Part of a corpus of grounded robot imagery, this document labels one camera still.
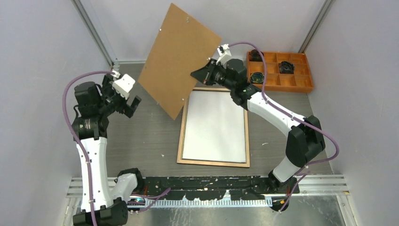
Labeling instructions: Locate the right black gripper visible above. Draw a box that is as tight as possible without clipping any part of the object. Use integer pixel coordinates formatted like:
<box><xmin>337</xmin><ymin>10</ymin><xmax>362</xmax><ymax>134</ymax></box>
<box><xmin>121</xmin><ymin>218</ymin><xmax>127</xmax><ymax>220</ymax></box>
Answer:
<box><xmin>191</xmin><ymin>59</ymin><xmax>235</xmax><ymax>92</ymax></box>

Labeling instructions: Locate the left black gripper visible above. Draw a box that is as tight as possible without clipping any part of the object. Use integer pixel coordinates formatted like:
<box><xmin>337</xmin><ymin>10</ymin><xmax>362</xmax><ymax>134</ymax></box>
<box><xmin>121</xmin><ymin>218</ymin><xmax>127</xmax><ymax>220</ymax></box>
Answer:
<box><xmin>97</xmin><ymin>74</ymin><xmax>140</xmax><ymax>117</ymax></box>

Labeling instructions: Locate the brown backing board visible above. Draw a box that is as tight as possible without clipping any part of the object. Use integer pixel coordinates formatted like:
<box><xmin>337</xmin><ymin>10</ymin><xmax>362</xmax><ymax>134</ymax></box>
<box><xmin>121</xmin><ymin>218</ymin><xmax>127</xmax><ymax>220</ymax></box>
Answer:
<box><xmin>138</xmin><ymin>3</ymin><xmax>222</xmax><ymax>119</ymax></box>

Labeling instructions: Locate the landscape photo print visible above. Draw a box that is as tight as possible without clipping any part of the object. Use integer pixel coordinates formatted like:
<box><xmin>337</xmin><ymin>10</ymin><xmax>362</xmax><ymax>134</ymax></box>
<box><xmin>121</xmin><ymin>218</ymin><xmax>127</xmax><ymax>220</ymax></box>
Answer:
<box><xmin>182</xmin><ymin>89</ymin><xmax>247</xmax><ymax>164</ymax></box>

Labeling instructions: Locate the wooden picture frame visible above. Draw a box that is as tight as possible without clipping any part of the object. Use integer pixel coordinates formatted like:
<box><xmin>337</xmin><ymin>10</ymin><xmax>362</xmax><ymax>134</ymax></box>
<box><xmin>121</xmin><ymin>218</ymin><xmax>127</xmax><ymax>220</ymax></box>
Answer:
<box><xmin>176</xmin><ymin>87</ymin><xmax>251</xmax><ymax>169</ymax></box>

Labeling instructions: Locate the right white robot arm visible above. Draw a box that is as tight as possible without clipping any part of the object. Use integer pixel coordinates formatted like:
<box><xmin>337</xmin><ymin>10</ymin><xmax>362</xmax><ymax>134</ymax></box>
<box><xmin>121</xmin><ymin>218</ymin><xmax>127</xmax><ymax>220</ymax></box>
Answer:
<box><xmin>190</xmin><ymin>59</ymin><xmax>326</xmax><ymax>193</ymax></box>

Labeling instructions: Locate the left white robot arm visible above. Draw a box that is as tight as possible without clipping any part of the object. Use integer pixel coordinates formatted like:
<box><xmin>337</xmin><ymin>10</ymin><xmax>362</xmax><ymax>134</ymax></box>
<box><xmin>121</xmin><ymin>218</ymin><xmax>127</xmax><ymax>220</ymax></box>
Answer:
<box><xmin>67</xmin><ymin>72</ymin><xmax>144</xmax><ymax>226</ymax></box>

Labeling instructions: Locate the black green tape roll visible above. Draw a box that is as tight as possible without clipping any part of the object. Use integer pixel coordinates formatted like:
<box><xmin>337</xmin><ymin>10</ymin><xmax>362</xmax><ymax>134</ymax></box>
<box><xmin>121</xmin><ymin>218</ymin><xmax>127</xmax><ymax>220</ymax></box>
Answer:
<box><xmin>249</xmin><ymin>72</ymin><xmax>265</xmax><ymax>84</ymax></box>

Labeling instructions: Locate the black tape roll back left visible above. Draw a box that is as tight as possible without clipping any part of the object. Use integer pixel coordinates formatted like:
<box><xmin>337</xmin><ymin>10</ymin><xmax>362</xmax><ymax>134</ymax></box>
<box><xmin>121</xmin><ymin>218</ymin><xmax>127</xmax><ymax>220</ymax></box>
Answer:
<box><xmin>248</xmin><ymin>49</ymin><xmax>264</xmax><ymax>62</ymax></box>

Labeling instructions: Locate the black tape roll middle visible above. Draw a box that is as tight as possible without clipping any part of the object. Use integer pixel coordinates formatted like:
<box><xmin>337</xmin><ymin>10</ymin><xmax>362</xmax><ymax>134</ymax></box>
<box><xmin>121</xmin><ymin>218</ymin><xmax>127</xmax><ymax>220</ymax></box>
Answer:
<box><xmin>279</xmin><ymin>61</ymin><xmax>295</xmax><ymax>74</ymax></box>

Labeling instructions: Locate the orange compartment tray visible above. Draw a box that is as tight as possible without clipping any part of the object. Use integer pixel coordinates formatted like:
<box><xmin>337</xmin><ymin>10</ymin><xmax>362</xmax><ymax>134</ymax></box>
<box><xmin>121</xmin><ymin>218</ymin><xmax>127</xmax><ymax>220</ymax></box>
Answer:
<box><xmin>246</xmin><ymin>49</ymin><xmax>314</xmax><ymax>93</ymax></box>

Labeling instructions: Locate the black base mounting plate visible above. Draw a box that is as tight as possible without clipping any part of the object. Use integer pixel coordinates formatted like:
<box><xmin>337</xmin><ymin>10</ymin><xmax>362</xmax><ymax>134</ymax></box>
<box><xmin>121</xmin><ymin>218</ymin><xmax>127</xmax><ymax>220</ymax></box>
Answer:
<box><xmin>133</xmin><ymin>176</ymin><xmax>297</xmax><ymax>201</ymax></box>

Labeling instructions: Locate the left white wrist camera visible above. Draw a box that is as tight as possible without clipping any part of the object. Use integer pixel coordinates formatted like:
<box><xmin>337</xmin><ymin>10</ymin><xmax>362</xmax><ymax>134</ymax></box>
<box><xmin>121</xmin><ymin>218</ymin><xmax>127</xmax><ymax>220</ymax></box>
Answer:
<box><xmin>111</xmin><ymin>70</ymin><xmax>136</xmax><ymax>100</ymax></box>

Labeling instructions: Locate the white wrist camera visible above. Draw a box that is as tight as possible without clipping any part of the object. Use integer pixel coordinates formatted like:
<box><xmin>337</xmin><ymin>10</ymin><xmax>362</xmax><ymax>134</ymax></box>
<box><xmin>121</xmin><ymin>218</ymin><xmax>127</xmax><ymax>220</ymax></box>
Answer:
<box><xmin>216</xmin><ymin>44</ymin><xmax>231</xmax><ymax>66</ymax></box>
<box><xmin>111</xmin><ymin>70</ymin><xmax>136</xmax><ymax>100</ymax></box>

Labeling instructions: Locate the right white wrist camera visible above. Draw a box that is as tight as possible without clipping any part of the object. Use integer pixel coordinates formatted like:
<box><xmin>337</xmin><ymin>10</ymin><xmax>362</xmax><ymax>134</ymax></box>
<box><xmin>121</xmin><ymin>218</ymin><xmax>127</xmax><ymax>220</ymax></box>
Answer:
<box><xmin>216</xmin><ymin>44</ymin><xmax>231</xmax><ymax>66</ymax></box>

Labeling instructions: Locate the aluminium front rail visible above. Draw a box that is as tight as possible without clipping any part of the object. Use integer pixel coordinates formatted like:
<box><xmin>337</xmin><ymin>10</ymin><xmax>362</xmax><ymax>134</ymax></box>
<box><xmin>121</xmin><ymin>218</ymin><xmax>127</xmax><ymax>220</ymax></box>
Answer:
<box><xmin>66</xmin><ymin>174</ymin><xmax>351</xmax><ymax>209</ymax></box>

